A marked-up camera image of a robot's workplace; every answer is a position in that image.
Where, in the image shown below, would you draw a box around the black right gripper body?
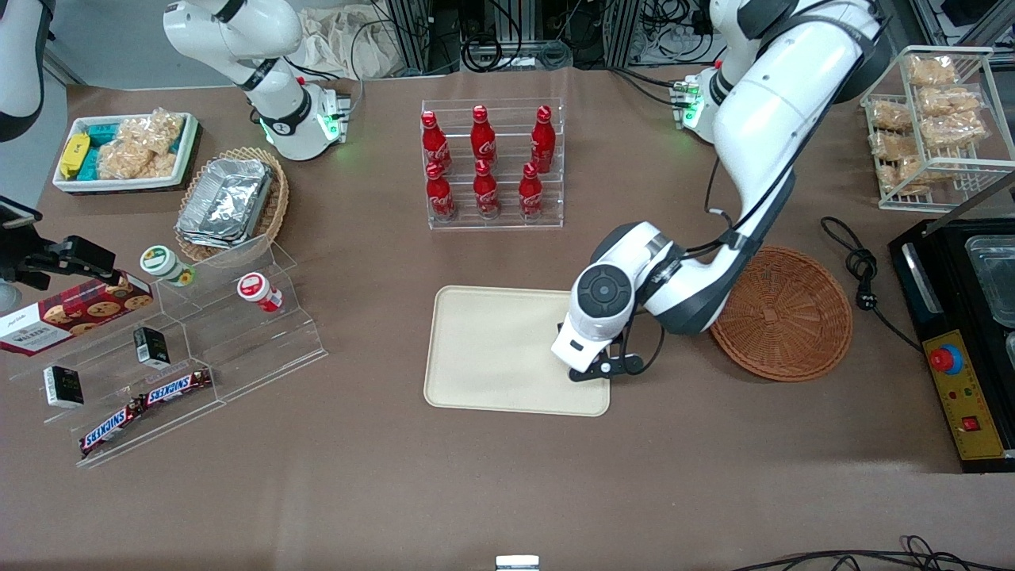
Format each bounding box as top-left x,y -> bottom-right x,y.
0,234 -> 58,291

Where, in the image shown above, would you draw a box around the cream plastic tray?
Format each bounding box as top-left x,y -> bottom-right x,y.
423,285 -> 611,418

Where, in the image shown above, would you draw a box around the brown round wicker basket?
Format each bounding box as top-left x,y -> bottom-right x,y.
708,246 -> 854,383

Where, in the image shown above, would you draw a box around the light woven basket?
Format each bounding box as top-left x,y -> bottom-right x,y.
174,147 -> 290,264

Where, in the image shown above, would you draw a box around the red cookie box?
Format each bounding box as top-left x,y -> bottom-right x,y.
0,272 -> 155,358

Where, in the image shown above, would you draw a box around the green lid yogurt cup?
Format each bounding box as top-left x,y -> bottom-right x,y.
140,246 -> 196,287

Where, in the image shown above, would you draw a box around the white rectangular snack bin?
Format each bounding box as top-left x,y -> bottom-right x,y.
52,111 -> 200,195

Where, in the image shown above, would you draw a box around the yellow snack packet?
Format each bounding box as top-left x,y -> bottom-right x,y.
59,133 -> 91,180

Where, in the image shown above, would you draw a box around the bagged rice cracker snack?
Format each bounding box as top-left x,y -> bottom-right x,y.
97,143 -> 178,180
870,99 -> 914,132
906,56 -> 959,87
920,111 -> 989,148
920,86 -> 982,117
119,109 -> 187,157
870,131 -> 921,163
876,159 -> 925,196

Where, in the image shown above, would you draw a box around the small black box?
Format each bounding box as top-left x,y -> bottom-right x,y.
133,327 -> 171,370
43,365 -> 85,409

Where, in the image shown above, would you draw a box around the clear acrylic bottle rack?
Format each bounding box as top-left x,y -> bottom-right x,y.
420,97 -> 565,231

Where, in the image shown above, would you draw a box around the stacked aluminium foil containers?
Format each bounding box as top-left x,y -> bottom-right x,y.
175,157 -> 274,248

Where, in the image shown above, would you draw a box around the snickers chocolate bar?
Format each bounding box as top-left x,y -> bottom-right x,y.
143,368 -> 214,406
79,397 -> 148,458

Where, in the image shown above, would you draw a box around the red cola bottle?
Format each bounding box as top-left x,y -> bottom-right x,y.
530,105 -> 557,171
421,110 -> 452,171
426,161 -> 457,221
473,159 -> 502,220
519,162 -> 546,220
471,105 -> 498,166

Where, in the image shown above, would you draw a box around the red lid yogurt cup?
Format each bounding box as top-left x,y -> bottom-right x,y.
236,272 -> 284,313

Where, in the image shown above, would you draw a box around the clear acrylic stepped stand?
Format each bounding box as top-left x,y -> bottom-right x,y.
12,234 -> 330,469

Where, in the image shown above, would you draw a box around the beige crumpled cloth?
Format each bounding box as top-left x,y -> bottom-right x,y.
297,4 -> 397,80

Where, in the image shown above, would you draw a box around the black food warmer machine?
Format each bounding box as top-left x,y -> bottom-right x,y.
888,214 -> 1015,474

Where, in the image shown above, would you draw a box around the grey metal bar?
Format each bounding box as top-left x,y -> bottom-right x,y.
920,171 -> 1015,239

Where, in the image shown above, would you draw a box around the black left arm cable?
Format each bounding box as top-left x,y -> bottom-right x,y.
615,155 -> 798,375

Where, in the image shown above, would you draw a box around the black power cable with plug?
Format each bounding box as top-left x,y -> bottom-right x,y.
821,216 -> 925,354

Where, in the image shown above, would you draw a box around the black background cable bundle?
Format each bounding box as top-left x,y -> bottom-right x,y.
460,0 -> 573,72

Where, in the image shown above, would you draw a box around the grey aluminium frame post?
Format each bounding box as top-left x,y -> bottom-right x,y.
385,0 -> 462,76
607,0 -> 643,68

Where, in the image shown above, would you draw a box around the black floor cables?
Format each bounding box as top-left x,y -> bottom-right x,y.
730,535 -> 1015,571

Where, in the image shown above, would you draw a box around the steel pan beside handle plate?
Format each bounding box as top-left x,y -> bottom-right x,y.
963,236 -> 1015,328

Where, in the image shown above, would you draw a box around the white wire rack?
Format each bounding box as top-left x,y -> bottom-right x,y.
860,45 -> 1015,213

